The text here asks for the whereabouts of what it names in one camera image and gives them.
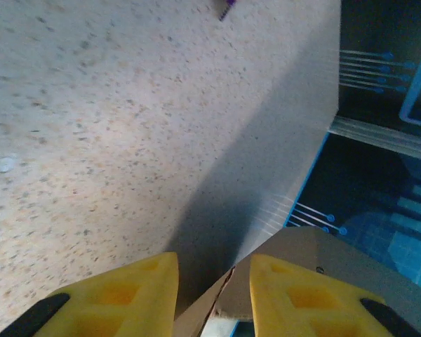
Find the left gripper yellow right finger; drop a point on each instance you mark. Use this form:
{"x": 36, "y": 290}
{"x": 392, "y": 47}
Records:
{"x": 301, "y": 309}

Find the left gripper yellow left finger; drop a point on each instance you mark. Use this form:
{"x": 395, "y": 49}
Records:
{"x": 126, "y": 309}

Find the brown cardboard paper box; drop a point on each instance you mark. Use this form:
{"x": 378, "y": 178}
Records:
{"x": 301, "y": 252}

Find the aluminium frame post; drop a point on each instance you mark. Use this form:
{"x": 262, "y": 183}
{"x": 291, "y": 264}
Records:
{"x": 382, "y": 135}

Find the blue table edge strip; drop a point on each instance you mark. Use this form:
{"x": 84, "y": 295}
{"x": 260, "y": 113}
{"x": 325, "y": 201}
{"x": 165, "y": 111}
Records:
{"x": 308, "y": 175}

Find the purple candy pouch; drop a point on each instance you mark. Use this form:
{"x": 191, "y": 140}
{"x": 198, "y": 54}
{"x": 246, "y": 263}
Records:
{"x": 227, "y": 7}

